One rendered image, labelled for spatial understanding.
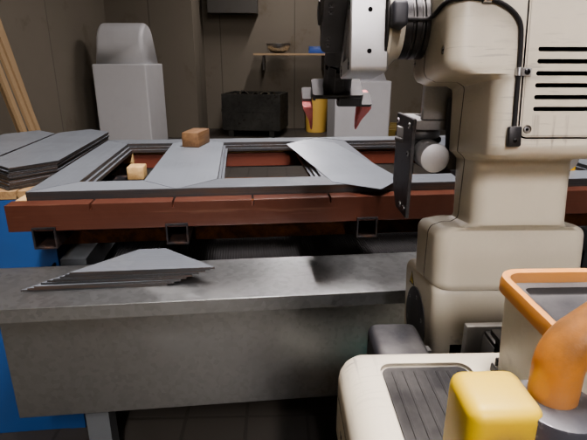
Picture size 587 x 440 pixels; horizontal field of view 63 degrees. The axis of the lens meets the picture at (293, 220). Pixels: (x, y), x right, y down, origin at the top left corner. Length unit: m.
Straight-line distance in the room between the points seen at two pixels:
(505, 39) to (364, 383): 0.42
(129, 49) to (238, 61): 2.52
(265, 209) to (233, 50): 7.35
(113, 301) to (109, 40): 5.58
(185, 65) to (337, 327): 6.53
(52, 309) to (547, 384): 0.87
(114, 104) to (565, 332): 6.19
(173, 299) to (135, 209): 0.25
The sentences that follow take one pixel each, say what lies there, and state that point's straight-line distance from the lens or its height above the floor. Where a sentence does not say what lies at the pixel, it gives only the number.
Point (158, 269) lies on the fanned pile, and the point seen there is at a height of 0.72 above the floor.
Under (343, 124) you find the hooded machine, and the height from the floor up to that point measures 0.37.
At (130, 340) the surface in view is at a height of 0.50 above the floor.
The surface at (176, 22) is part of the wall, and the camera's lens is 7.53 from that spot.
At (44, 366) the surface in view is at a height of 0.44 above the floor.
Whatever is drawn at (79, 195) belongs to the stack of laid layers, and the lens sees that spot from 1.21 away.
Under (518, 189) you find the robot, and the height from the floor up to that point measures 0.96.
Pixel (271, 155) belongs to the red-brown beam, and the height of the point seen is 0.79.
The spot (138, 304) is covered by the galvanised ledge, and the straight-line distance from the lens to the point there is 1.00.
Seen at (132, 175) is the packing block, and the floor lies 0.79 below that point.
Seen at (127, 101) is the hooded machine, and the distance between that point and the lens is 6.33.
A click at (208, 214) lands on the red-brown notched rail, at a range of 1.12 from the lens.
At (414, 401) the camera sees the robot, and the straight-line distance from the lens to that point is 0.52.
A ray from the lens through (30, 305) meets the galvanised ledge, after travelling 1.07.
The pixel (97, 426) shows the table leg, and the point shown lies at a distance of 1.52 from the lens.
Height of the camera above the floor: 1.13
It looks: 18 degrees down
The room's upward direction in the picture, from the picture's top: straight up
